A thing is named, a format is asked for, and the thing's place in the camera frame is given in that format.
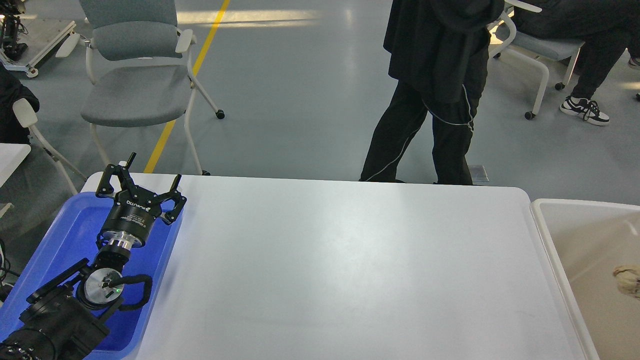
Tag right metal floor plate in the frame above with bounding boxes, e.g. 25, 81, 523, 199
469, 165, 490, 183

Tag seated person black trousers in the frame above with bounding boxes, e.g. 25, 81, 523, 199
512, 0, 640, 126

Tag grey office chair right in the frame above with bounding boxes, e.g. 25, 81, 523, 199
488, 0, 583, 120

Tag beige paper ball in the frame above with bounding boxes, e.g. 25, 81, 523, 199
612, 264, 640, 300

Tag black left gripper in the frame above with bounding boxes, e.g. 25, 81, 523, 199
94, 153, 187, 247

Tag grey office chair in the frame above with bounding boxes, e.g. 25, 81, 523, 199
488, 0, 583, 120
80, 0, 226, 176

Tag white plastic bin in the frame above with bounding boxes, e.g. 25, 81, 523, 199
531, 199, 640, 360

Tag white equipment cart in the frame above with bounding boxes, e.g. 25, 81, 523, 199
0, 0, 77, 78

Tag grey office chair left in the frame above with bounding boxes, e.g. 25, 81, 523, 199
80, 0, 226, 176

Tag white chair far left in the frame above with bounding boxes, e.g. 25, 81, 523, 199
0, 65, 87, 196

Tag white side table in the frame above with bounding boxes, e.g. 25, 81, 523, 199
0, 142, 32, 187

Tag blue plastic tray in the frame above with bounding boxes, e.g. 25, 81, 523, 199
0, 192, 183, 360

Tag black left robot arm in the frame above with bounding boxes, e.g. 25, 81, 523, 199
1, 156, 187, 360

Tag person in black clothes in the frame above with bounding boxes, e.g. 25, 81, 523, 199
359, 0, 505, 186

